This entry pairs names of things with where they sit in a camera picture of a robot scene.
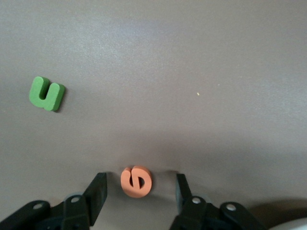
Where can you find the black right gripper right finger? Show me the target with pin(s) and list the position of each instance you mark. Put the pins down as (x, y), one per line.
(187, 206)

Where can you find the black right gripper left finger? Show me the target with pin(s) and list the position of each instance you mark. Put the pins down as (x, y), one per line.
(93, 198)

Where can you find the orange foam letter e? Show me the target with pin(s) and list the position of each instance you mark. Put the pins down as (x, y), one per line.
(136, 189)

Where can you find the green foam letter n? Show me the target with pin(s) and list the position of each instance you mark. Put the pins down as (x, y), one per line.
(38, 95)

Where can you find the beige plate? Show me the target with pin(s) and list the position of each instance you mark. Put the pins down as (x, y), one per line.
(292, 225)

